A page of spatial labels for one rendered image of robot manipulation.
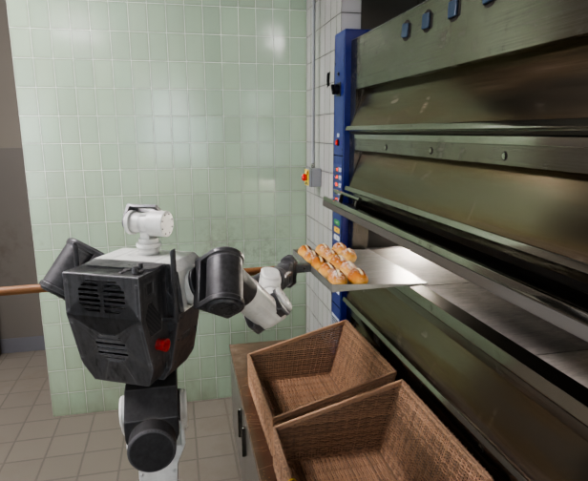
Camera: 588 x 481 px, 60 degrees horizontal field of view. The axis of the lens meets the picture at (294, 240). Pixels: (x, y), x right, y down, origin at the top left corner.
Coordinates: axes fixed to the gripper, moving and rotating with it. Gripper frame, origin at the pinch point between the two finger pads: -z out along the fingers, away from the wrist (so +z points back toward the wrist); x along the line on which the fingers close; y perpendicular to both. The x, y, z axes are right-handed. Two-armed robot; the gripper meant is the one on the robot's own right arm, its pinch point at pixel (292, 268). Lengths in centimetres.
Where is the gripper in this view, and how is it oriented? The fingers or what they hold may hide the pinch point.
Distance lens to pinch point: 195.9
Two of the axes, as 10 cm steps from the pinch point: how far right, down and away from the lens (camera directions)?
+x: 0.0, -9.8, -2.1
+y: -9.3, -0.7, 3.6
